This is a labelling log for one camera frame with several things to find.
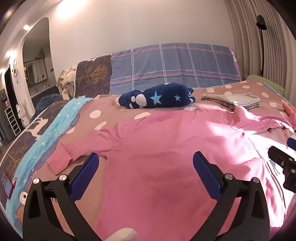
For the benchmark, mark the pile of beige clothes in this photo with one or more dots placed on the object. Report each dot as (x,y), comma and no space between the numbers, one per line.
(66,83)

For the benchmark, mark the pink long-sleeve shirt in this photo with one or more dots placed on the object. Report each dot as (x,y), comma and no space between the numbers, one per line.
(161,150)

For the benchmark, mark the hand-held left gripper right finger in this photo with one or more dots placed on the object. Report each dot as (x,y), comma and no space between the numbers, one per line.
(205,176)

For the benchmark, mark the red flat case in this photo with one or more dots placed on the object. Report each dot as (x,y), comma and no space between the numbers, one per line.
(7,185)

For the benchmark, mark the wall mirror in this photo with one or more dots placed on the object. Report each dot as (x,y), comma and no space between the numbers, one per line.
(34,70)

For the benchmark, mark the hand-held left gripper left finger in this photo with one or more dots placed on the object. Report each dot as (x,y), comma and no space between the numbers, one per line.
(86,176)

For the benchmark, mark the purple plaid pillow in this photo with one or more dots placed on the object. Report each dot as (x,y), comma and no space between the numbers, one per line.
(175,64)

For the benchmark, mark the stack of folded pale clothes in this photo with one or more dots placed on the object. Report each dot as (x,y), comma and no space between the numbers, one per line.
(240,99)

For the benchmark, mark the black floor lamp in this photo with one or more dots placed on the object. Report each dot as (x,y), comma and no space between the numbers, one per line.
(261,34)

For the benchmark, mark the dark blue knit blanket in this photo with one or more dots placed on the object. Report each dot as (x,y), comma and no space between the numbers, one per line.
(47,103)

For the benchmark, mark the white cat figurine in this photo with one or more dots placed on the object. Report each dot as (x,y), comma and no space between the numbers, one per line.
(23,114)

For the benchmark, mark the green pillow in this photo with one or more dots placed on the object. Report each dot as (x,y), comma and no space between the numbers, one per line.
(266,83)

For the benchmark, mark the blue and brown deer quilt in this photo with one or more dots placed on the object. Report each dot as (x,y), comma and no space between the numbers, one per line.
(46,139)

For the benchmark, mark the navy star plush cloth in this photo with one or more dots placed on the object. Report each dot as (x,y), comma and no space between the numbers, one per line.
(159,96)

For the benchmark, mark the person's left hand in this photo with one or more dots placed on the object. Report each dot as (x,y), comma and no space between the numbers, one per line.
(124,235)

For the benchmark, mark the beige curtain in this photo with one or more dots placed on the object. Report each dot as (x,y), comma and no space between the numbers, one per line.
(263,46)

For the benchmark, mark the pink polka dot blanket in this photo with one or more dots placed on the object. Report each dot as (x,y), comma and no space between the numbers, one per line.
(104,109)

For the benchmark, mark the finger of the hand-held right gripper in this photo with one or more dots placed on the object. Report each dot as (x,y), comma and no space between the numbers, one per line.
(292,143)
(282,156)

